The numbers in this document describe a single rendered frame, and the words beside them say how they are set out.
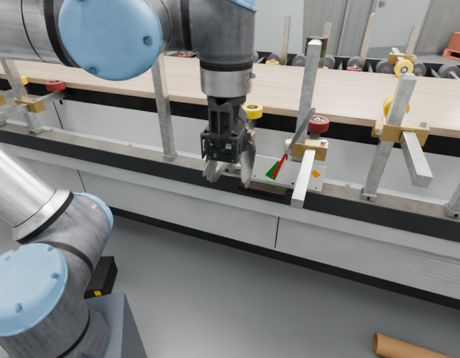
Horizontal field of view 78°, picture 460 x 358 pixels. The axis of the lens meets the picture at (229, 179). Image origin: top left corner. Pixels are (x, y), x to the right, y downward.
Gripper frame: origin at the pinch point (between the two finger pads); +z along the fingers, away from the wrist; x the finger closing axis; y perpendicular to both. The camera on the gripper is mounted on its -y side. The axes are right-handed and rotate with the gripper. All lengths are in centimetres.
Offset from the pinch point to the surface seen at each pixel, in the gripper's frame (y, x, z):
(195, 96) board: -61, -32, 4
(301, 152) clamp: -35.1, 14.5, 9.7
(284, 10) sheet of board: -510, -49, 0
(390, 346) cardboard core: -22, 62, 86
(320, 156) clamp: -34.7, 20.7, 10.1
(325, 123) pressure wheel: -45, 21, 3
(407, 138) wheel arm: -28.2, 40.9, -2.4
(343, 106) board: -67, 28, 4
